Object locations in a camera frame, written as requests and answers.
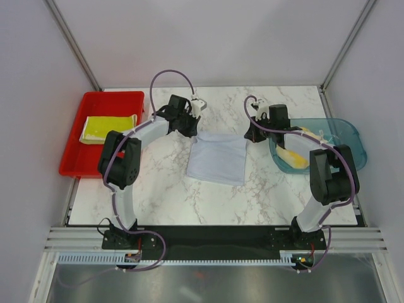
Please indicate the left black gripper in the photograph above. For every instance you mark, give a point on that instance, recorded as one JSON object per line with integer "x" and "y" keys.
{"x": 192, "y": 131}

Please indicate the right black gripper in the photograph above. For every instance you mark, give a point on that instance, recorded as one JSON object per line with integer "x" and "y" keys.
{"x": 252, "y": 134}

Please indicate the light blue white towel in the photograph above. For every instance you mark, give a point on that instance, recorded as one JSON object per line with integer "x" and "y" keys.
{"x": 218, "y": 158}

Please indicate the yellow patterned towel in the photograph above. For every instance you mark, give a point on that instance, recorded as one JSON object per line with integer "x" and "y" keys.
{"x": 96, "y": 128}

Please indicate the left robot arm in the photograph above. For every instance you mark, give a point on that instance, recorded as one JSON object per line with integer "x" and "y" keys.
{"x": 119, "y": 162}

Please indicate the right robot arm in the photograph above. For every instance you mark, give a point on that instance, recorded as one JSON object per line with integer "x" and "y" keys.
{"x": 332, "y": 171}

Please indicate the cream towel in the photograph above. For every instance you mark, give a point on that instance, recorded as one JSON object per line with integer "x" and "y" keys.
{"x": 293, "y": 158}

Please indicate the blue transparent plastic tub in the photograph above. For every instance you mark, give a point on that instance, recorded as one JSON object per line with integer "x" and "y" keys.
{"x": 336, "y": 131}

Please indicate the red plastic bin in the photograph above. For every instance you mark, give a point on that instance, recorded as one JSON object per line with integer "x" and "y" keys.
{"x": 81, "y": 160}

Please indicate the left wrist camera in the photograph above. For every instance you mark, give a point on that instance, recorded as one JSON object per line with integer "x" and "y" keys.
{"x": 197, "y": 106}

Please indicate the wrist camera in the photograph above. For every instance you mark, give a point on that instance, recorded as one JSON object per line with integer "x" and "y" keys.
{"x": 197, "y": 106}
{"x": 261, "y": 107}

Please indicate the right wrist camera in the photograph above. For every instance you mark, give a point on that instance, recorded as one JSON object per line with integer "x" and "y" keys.
{"x": 261, "y": 107}

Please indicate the right aluminium frame post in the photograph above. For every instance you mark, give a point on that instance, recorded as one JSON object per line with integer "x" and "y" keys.
{"x": 360, "y": 21}

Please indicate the aluminium frame post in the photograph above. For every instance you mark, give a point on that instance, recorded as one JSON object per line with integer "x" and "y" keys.
{"x": 360, "y": 21}
{"x": 67, "y": 34}

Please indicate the aluminium front rail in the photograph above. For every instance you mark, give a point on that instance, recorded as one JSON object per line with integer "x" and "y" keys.
{"x": 343, "y": 240}

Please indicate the white cable duct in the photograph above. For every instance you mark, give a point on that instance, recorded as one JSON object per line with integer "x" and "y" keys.
{"x": 124, "y": 259}

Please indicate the left aluminium frame post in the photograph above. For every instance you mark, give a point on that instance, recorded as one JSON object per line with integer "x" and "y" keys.
{"x": 67, "y": 34}

